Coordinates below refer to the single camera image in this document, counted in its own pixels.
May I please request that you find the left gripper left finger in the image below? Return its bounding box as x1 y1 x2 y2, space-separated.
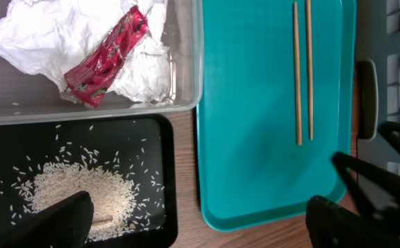
0 191 94 247

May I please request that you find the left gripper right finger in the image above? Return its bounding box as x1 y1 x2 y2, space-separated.
306 196 400 248

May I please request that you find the red snack wrapper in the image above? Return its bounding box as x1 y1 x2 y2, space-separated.
64 6 149 108

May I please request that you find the wooden chopstick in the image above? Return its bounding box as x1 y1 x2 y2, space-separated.
292 1 303 146
306 0 314 141

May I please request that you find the white napkin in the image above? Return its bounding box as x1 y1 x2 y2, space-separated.
0 0 170 102

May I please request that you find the grey dishwasher rack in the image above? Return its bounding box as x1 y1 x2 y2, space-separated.
355 0 400 176

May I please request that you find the clear plastic waste bin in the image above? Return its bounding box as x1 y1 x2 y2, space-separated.
0 0 203 125

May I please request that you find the pile of white rice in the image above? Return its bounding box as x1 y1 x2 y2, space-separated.
0 123 166 242

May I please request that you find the teal serving tray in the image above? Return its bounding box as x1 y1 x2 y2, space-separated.
197 0 357 232

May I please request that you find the black plastic tray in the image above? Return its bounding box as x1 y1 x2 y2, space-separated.
0 115 178 247

